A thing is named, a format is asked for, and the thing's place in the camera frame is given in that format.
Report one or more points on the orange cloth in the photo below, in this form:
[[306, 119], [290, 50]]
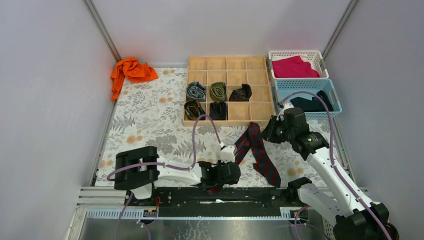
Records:
[[131, 69]]

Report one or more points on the blue plastic basket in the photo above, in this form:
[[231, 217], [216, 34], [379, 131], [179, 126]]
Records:
[[285, 87]]

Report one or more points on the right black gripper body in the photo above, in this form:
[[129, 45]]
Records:
[[277, 132]]

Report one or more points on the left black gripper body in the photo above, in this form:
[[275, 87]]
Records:
[[230, 171]]

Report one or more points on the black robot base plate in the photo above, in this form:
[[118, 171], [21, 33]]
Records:
[[229, 197]]

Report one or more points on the dark green tie in basket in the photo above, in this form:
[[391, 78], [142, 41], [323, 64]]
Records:
[[313, 104]]

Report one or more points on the perforated metal cable rail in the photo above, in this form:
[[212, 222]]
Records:
[[200, 213]]

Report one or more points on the dark brown patterned rolled tie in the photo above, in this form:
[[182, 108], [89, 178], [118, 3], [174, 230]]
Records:
[[242, 94]]

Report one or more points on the grey blue rolled tie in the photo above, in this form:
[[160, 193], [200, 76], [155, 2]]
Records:
[[196, 91]]

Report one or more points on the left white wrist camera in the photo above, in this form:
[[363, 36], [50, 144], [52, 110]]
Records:
[[227, 153]]

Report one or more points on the olive green rolled tie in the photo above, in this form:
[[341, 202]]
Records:
[[218, 91]]

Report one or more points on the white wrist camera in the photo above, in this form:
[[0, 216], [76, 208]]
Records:
[[283, 105], [227, 153]]

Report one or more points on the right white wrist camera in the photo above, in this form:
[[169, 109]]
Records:
[[283, 105]]

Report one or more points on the white plastic basket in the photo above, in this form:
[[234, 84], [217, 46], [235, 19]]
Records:
[[314, 57]]

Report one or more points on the wooden compartment tray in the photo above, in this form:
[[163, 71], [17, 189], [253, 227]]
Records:
[[234, 71]]

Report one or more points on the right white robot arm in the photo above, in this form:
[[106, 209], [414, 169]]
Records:
[[352, 214]]

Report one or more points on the magenta cloth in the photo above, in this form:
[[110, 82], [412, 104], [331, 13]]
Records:
[[293, 67]]

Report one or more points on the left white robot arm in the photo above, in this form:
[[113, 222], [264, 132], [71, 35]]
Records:
[[137, 170]]

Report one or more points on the red navy striped tie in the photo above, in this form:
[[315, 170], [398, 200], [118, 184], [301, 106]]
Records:
[[251, 140]]

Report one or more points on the brown black rolled tie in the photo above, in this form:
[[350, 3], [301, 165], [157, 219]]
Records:
[[193, 109]]

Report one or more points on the floral table mat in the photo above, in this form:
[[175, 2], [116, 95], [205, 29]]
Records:
[[150, 114]]

